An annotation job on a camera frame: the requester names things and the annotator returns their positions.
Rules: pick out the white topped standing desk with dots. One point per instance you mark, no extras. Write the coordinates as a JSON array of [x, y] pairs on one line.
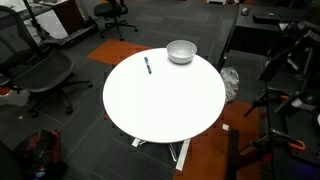
[[50, 23]]

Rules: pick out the black swivel office chair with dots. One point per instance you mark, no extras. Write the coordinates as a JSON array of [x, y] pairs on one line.
[[108, 9]]

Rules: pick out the white plastic bag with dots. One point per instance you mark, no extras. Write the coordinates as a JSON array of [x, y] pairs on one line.
[[230, 80]]

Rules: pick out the black mesh office chair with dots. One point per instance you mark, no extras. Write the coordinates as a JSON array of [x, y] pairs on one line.
[[43, 71]]

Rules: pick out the red and black backpack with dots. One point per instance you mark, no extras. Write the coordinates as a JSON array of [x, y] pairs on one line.
[[40, 150]]

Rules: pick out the white metal table base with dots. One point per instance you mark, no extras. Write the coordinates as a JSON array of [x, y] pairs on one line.
[[183, 155]]

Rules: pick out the black office desk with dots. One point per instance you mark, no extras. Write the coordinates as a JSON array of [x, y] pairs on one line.
[[250, 36]]

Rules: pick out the teal marker pen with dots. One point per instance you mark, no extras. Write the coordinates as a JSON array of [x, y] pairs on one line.
[[147, 65]]

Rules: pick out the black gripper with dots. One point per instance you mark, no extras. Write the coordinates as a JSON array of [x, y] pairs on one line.
[[275, 65]]

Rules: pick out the black keyboard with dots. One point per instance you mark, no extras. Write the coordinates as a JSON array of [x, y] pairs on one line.
[[266, 18]]

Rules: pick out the grey metal bowl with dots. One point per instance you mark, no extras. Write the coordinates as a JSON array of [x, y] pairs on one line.
[[181, 50]]

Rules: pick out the black upright post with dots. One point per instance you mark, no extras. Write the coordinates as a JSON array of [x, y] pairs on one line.
[[232, 156]]

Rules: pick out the brown wooden cabinet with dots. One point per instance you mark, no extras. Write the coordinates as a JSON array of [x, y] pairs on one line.
[[68, 15]]

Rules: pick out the small white floor tag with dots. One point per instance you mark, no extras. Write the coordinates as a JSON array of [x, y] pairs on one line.
[[225, 127]]

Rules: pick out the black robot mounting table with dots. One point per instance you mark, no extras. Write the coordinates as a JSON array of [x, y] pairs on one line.
[[300, 143]]

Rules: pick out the grey computer mouse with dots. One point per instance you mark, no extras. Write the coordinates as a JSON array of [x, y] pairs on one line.
[[245, 11]]

